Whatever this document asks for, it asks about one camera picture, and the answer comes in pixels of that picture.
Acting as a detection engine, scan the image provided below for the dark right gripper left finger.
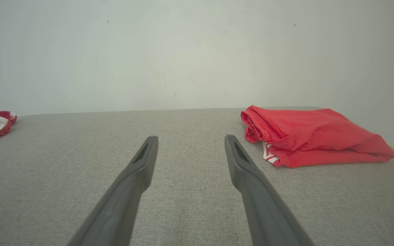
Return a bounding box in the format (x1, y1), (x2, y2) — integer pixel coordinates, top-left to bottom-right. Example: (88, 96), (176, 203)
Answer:
(68, 136), (159, 246)

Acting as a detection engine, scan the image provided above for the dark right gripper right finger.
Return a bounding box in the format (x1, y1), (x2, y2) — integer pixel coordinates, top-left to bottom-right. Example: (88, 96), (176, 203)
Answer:
(224, 134), (315, 246)

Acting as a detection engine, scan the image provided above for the red number 23 basketball jersey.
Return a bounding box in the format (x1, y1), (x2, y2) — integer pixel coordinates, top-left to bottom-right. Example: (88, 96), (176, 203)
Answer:
(240, 105), (394, 168)

